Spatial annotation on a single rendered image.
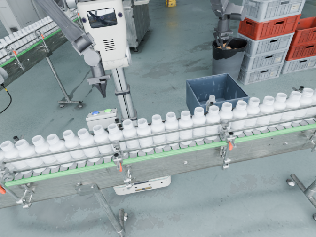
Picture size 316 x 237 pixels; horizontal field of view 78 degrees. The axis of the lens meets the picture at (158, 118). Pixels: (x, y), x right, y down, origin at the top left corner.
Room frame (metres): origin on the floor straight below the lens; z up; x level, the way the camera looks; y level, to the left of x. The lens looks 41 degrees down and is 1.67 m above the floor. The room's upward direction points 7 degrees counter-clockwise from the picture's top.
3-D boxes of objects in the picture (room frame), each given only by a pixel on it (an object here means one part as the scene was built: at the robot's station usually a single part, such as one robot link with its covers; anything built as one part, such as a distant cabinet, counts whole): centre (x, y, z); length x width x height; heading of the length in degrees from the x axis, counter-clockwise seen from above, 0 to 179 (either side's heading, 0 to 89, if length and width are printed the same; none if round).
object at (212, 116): (0.60, -0.23, 1.08); 0.06 x 0.06 x 0.17
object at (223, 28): (1.06, -0.41, 1.33); 0.10 x 0.07 x 0.07; 5
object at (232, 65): (2.52, -1.07, 0.32); 0.45 x 0.45 x 0.64
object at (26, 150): (0.54, 0.54, 1.08); 0.06 x 0.06 x 0.17
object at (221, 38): (1.04, -0.41, 1.26); 0.07 x 0.07 x 0.09; 5
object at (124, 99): (1.22, 0.23, 0.74); 0.11 x 0.11 x 0.40; 4
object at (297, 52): (2.82, -2.30, 0.33); 0.61 x 0.41 x 0.22; 97
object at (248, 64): (2.66, -1.61, 0.33); 0.61 x 0.41 x 0.22; 101
